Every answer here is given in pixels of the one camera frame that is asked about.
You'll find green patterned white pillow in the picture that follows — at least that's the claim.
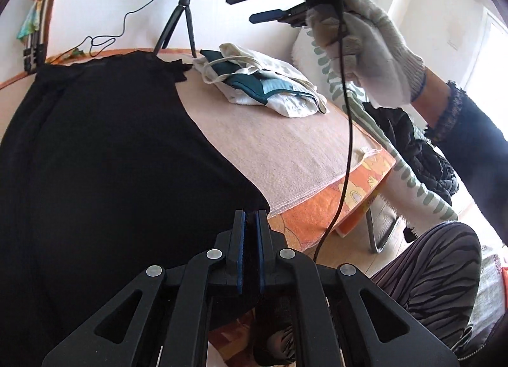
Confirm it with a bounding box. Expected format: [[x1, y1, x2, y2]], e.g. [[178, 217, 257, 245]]
[[291, 28, 460, 233]]

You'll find light blue folded garment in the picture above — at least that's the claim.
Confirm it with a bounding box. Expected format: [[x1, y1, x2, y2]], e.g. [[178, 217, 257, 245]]
[[263, 77, 325, 106]]

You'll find beige fleece blanket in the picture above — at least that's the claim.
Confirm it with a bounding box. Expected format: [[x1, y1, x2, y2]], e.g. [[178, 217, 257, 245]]
[[0, 51, 383, 217]]

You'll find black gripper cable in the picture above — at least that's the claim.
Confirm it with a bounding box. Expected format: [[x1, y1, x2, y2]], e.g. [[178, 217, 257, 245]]
[[311, 0, 357, 264]]

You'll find right white knit glove hand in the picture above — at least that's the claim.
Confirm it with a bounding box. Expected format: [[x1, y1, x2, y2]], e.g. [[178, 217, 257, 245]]
[[306, 0, 426, 108]]

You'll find zebra striped trouser leg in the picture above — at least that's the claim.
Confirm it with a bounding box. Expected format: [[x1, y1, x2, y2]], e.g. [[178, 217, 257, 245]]
[[254, 223, 480, 366]]

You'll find white folded garment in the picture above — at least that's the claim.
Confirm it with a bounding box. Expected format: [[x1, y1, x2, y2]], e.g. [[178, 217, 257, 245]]
[[220, 87, 329, 118]]

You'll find colourful floral scarf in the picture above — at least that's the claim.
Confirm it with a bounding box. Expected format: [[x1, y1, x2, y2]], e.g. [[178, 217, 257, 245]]
[[16, 0, 65, 44]]

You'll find folded silver tripod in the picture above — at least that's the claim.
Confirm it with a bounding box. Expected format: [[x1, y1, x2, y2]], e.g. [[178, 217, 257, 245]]
[[17, 0, 54, 74]]

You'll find black t-shirt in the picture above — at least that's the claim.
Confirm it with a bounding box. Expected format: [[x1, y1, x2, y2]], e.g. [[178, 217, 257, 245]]
[[1, 52, 269, 366]]

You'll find right forearm dark sleeve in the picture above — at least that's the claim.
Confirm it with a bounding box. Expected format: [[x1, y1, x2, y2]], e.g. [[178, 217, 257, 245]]
[[411, 69, 507, 243]]

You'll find dark teal folded garment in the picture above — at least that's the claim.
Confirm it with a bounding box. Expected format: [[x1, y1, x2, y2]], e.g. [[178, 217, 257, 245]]
[[193, 49, 268, 106]]

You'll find black ring light cable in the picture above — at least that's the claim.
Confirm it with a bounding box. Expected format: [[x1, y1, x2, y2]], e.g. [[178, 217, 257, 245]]
[[47, 0, 178, 65]]

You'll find orange floral bedsheet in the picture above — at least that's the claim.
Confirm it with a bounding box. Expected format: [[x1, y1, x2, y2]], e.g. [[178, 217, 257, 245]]
[[0, 47, 398, 367]]

